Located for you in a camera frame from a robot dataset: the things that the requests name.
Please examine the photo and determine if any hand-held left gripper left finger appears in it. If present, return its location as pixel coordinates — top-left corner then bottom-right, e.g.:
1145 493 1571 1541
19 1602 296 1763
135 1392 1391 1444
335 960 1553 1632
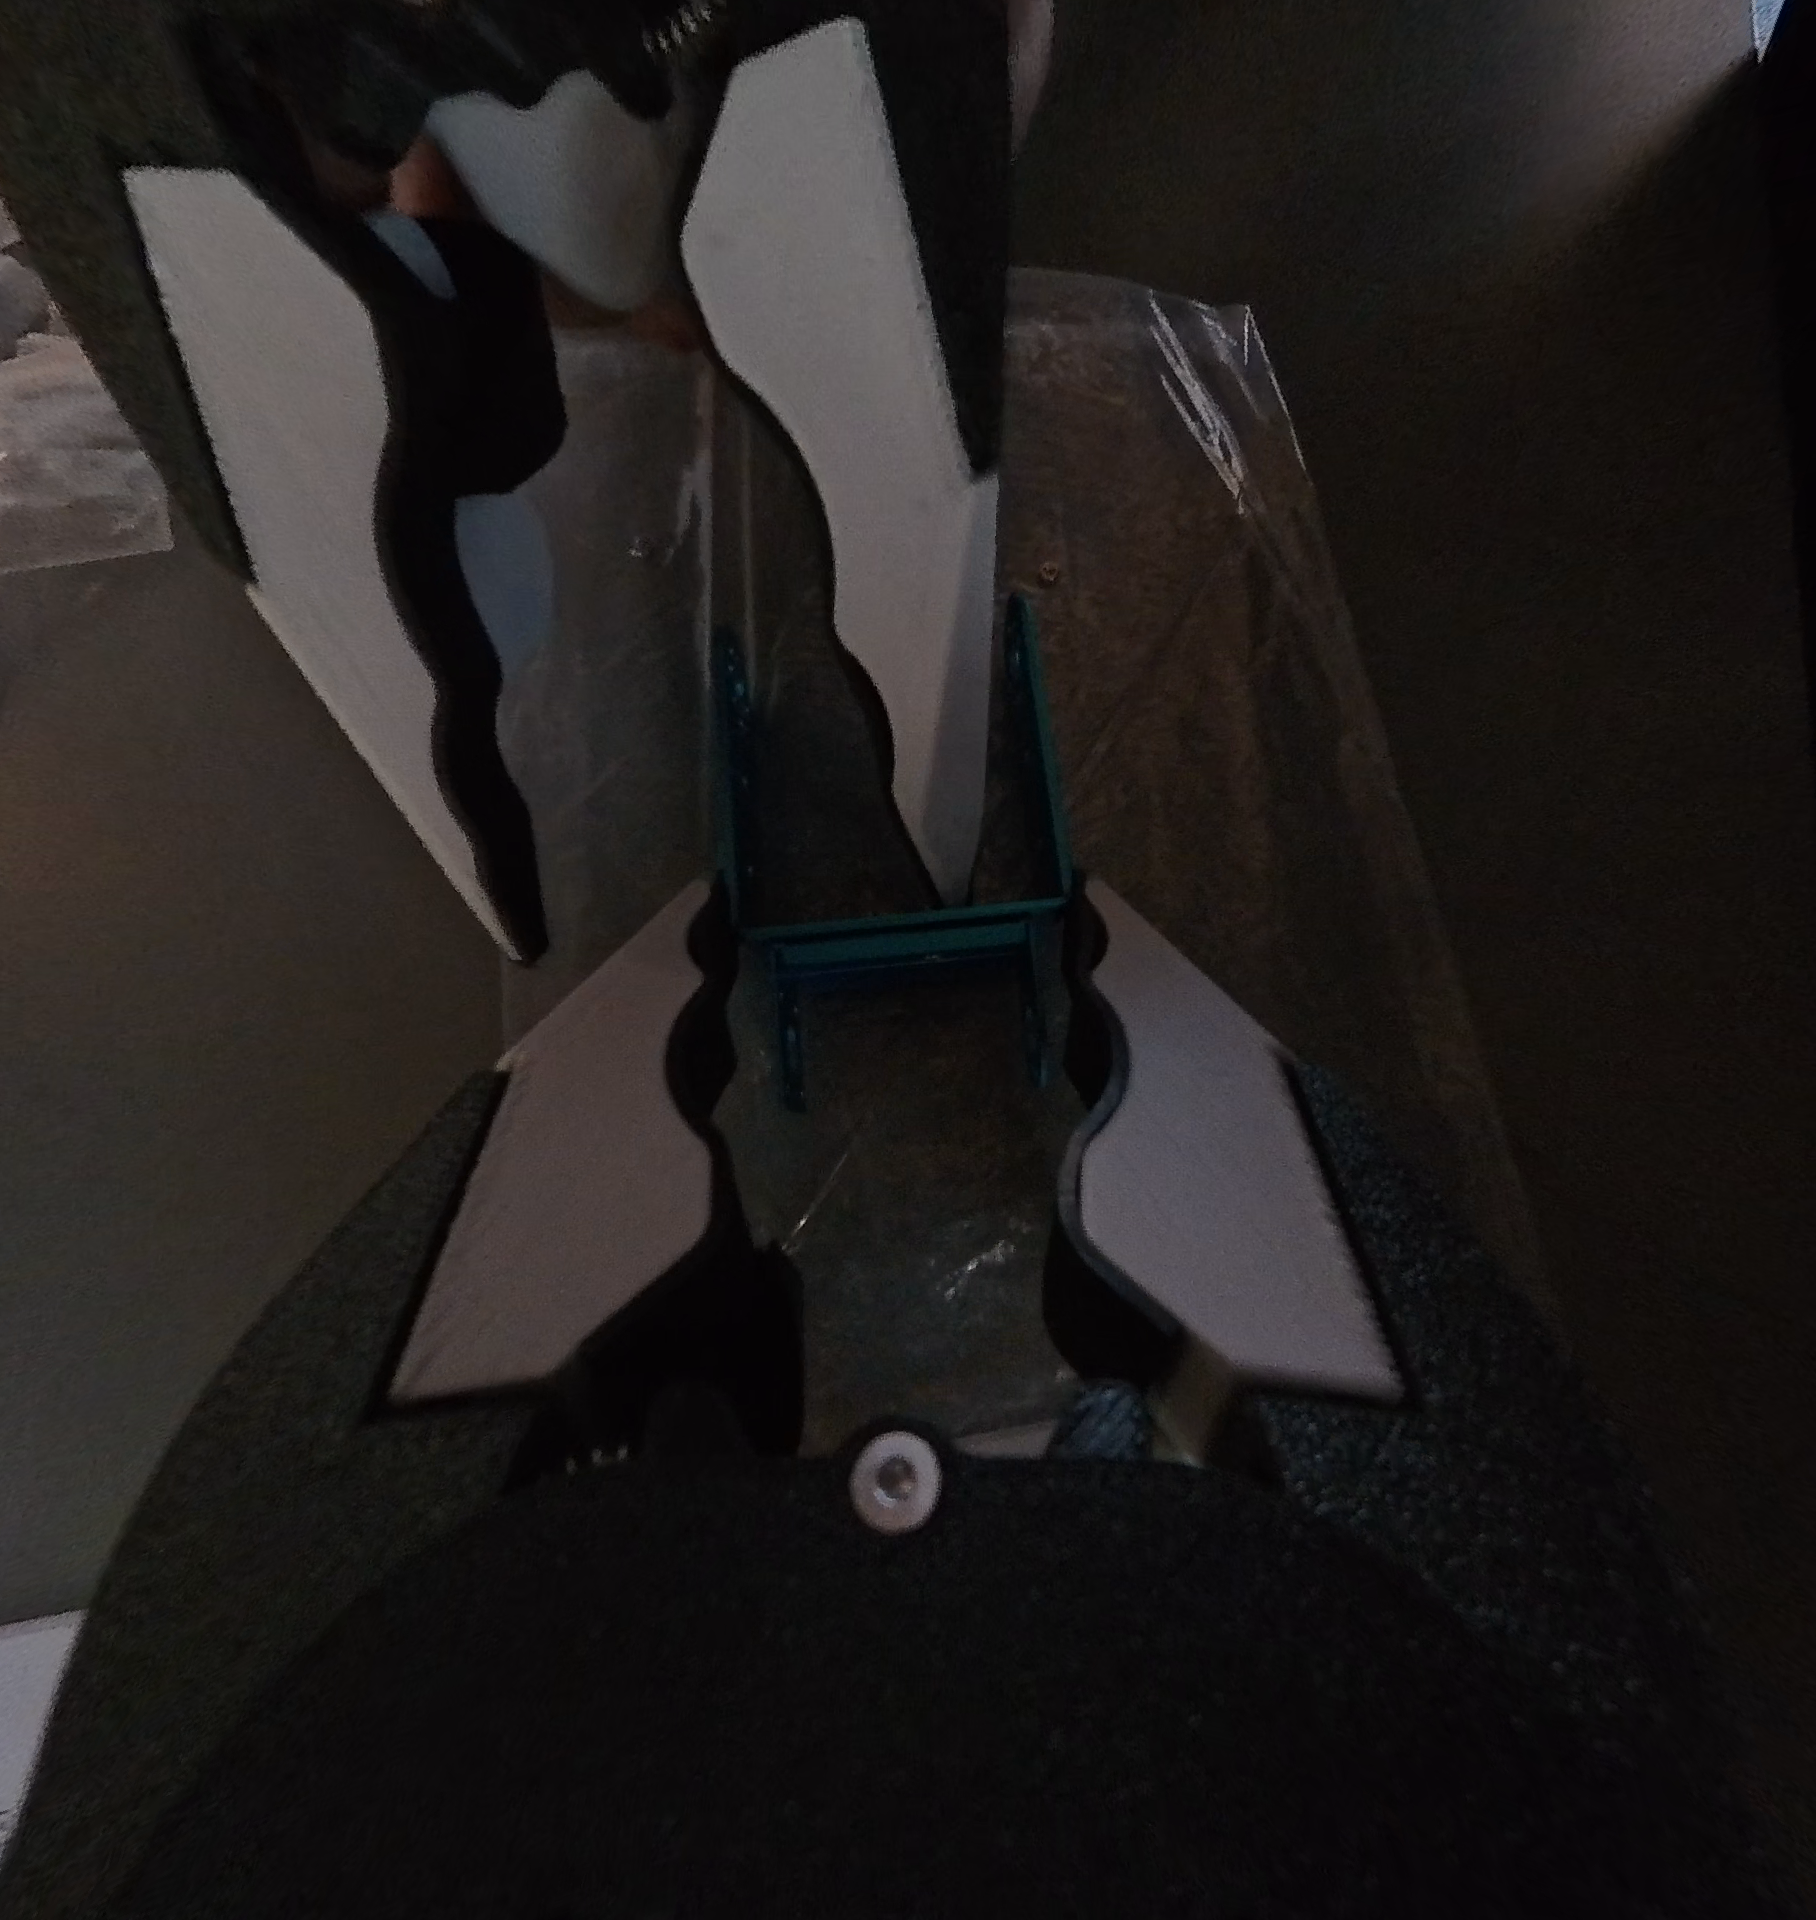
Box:
381 876 747 1413

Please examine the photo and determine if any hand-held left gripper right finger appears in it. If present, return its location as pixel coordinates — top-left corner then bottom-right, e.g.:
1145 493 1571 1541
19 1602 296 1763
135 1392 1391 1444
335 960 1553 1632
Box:
1051 876 1415 1471

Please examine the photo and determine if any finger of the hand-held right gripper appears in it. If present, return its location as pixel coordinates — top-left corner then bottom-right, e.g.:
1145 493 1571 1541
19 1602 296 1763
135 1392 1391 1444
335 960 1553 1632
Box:
679 16 1003 914
120 165 574 969

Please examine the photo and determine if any blue metal bracket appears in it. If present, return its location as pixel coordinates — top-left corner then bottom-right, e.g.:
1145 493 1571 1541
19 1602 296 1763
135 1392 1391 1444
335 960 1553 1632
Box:
703 593 1081 1118

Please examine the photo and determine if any grey desk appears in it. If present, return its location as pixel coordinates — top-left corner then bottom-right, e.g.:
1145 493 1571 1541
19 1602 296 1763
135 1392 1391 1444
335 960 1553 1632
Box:
0 0 1772 1652

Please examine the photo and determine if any person's right hand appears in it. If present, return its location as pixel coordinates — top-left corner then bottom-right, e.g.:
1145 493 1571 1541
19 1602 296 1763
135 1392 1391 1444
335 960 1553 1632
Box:
536 271 703 347

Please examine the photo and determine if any clear screw packet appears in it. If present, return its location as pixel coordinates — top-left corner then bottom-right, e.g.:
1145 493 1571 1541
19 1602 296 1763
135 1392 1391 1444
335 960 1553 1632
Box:
0 353 176 574

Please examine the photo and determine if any clear plastic bag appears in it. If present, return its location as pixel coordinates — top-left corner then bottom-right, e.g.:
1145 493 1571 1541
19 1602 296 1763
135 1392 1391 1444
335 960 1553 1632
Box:
504 271 1540 1444

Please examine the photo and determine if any white instruction manual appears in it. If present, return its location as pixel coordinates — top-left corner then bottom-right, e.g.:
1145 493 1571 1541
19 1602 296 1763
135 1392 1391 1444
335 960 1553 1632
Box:
0 1614 89 1920

